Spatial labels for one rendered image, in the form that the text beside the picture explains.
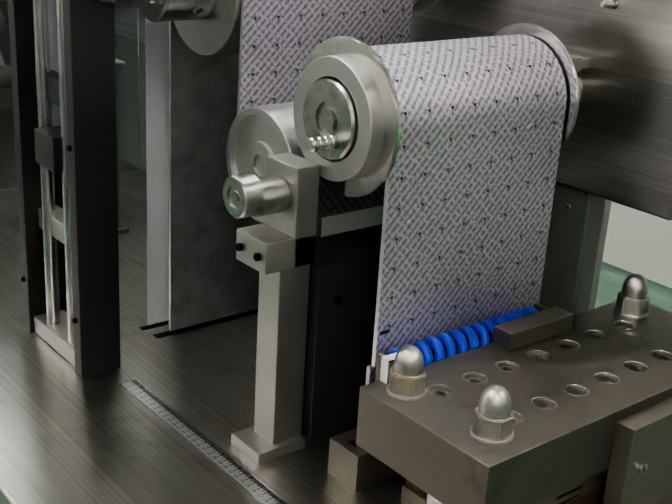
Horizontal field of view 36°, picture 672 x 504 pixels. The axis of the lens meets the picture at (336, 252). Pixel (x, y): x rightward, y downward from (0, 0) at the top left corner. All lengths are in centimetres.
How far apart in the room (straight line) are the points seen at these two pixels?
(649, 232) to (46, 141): 311
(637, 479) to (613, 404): 7
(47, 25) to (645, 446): 76
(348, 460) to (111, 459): 24
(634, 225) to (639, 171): 295
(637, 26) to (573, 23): 8
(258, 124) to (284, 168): 11
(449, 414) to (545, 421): 8
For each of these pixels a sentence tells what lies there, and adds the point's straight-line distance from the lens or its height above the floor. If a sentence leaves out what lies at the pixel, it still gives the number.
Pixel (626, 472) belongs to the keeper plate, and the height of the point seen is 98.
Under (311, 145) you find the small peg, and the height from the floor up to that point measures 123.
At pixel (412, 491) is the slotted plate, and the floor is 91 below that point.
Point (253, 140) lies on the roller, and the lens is 109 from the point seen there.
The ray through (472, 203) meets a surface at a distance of 103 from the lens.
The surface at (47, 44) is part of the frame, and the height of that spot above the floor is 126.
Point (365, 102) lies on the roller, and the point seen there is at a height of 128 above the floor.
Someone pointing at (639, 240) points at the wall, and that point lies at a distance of 409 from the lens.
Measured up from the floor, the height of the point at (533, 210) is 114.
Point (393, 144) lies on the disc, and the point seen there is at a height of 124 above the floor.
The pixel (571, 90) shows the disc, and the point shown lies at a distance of 110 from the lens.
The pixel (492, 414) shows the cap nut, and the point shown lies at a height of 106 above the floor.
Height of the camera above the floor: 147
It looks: 21 degrees down
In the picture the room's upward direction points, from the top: 3 degrees clockwise
